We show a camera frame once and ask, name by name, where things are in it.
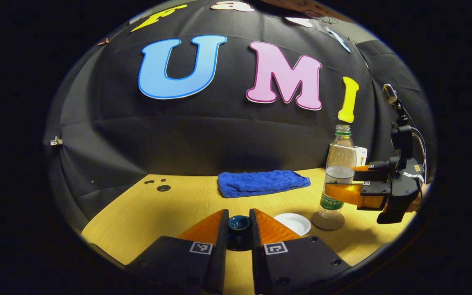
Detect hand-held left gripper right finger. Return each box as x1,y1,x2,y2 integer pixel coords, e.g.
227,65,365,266
249,209,351,295

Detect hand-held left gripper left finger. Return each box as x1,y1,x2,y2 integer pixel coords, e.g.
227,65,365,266
125,209,229,295

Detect teal teacup lid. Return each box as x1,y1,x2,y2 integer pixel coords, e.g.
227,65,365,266
226,215,253,251

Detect clear plastic water bottle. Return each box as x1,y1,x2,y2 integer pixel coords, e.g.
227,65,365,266
319,125,358,220

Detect round brown coaster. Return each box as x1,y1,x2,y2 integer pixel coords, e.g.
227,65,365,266
311,210,346,231

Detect white teacup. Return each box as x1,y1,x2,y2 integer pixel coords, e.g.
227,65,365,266
274,213,312,236

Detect blue towel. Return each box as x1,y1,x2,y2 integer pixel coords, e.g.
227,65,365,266
218,170,311,199

